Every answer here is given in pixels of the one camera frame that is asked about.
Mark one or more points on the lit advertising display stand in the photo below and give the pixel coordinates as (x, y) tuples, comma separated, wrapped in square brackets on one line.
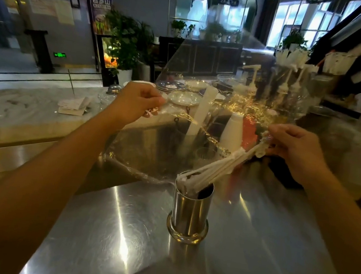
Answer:
[(100, 6)]

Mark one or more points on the white paper roll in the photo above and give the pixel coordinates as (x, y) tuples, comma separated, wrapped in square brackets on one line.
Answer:
[(203, 108)]

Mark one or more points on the bundle of paper straws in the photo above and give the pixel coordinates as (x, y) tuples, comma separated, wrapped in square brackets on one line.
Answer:
[(216, 170)]

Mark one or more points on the clear glass dish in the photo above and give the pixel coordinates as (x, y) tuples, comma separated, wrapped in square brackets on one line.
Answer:
[(105, 98)]

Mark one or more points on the orange print paper notice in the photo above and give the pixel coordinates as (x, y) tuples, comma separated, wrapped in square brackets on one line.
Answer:
[(41, 5)]

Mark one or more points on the white squeeze bottle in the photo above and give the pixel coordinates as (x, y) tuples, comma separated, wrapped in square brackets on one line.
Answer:
[(231, 132)]

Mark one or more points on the orange squeeze bottle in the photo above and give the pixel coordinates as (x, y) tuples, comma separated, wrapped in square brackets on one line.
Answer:
[(248, 134)]

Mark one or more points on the person's right forearm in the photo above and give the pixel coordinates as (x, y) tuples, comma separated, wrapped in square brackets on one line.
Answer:
[(347, 239)]

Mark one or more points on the person's left forearm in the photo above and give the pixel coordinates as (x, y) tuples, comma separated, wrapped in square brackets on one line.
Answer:
[(26, 187)]

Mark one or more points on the large clear glass bowl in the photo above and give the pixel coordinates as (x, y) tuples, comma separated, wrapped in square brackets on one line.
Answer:
[(228, 80)]

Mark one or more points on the bunch of white packets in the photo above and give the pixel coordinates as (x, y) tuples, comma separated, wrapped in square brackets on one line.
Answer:
[(292, 58)]

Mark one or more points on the steel cylinder straw holder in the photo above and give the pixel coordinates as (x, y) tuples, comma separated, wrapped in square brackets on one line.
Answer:
[(189, 213)]

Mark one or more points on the pale green plate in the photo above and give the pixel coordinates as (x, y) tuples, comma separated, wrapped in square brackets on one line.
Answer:
[(184, 98)]

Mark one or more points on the small black wall frame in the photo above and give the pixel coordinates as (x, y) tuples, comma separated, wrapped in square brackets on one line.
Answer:
[(74, 1)]

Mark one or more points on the person's right hand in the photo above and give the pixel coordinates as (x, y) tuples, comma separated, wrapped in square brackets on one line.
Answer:
[(299, 152)]

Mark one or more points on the steel utensil holder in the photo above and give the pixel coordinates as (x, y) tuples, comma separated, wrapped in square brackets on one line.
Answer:
[(177, 134)]

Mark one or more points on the person's left hand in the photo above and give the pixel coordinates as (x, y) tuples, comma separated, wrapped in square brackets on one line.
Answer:
[(131, 105)]

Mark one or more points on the yellow paper notice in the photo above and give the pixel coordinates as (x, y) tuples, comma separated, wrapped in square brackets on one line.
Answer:
[(64, 11)]

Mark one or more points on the holder of white sachets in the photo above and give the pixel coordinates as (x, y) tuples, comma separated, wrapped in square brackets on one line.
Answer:
[(338, 63)]

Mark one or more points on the large green potted plant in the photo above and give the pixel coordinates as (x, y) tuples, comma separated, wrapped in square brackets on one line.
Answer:
[(123, 40)]

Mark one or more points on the stack of paper napkins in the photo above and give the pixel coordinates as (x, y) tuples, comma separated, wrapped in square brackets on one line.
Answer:
[(72, 105)]

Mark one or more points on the row of small potted plants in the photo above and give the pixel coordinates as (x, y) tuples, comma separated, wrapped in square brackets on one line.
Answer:
[(215, 31)]

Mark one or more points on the blue patterned plate stack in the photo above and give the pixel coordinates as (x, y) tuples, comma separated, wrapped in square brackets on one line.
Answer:
[(171, 85)]

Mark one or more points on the silver call bell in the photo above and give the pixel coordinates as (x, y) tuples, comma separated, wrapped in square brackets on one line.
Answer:
[(113, 89)]

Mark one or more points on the black bar mat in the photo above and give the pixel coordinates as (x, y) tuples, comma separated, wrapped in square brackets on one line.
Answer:
[(282, 176)]

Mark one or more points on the black panelled cabinet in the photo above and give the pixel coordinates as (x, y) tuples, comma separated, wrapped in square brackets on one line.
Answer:
[(205, 58)]

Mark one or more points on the clear plastic bag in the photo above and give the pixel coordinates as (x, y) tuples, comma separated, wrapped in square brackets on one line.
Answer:
[(150, 158)]

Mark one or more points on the pale patterned plate stack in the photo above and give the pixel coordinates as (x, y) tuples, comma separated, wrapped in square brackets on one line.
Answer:
[(196, 84)]

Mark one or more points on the green lit sign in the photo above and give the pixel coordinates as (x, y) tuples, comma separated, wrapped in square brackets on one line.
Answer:
[(59, 55)]

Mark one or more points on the potted plant by window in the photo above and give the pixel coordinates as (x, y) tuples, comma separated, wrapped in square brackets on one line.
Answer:
[(294, 39)]

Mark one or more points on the black gate post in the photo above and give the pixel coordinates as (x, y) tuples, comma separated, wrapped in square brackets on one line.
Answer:
[(40, 51)]

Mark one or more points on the blue rimmed plate stack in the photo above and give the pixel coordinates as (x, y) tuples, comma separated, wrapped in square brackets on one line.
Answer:
[(221, 97)]

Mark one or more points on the thin metal receipt spike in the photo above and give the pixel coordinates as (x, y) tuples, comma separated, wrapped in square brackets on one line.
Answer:
[(71, 83)]

